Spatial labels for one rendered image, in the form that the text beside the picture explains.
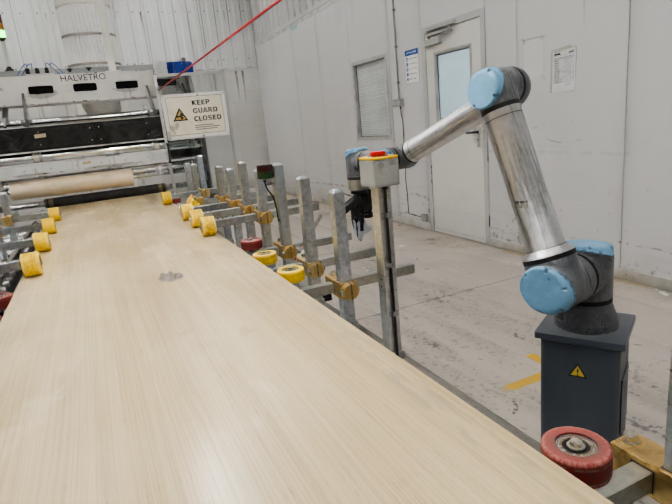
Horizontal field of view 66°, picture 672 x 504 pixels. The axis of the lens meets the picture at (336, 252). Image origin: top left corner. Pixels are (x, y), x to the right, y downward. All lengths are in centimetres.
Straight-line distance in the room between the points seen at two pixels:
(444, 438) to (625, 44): 362
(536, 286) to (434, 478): 101
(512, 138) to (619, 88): 258
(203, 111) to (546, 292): 317
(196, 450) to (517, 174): 117
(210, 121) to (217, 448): 360
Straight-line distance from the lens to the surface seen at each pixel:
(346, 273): 154
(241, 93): 1085
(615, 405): 186
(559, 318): 184
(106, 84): 445
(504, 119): 162
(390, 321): 134
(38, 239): 245
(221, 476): 72
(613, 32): 420
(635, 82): 408
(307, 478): 69
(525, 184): 160
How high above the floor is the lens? 132
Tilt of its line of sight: 14 degrees down
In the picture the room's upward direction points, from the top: 6 degrees counter-clockwise
